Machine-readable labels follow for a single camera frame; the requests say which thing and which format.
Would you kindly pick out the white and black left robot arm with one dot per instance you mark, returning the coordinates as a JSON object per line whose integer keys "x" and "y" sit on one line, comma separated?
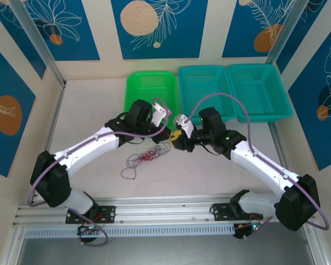
{"x": 85, "y": 146}

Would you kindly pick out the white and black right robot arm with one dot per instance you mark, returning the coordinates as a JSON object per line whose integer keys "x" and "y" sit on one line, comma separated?
{"x": 260, "y": 164}

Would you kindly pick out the green plastic basket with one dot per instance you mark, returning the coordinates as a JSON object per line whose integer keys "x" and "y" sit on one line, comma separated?
{"x": 143, "y": 85}

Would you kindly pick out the teal plastic basket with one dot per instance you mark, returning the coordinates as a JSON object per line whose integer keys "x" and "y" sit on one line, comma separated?
{"x": 204, "y": 82}
{"x": 259, "y": 91}

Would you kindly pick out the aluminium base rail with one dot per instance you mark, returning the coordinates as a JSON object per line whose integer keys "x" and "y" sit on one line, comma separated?
{"x": 165, "y": 207}

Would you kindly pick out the aluminium frame post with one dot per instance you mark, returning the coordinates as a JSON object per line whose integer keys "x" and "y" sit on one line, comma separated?
{"x": 41, "y": 44}
{"x": 287, "y": 30}

